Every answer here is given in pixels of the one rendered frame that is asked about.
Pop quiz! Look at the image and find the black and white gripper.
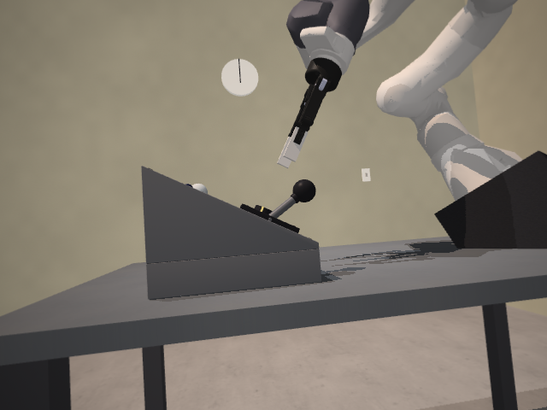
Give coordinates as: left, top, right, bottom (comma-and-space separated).
277, 57, 342, 168

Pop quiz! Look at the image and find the grey control console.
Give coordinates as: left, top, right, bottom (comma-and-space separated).
141, 166, 321, 300

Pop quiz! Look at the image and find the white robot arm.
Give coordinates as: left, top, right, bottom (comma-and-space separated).
286, 0, 522, 201

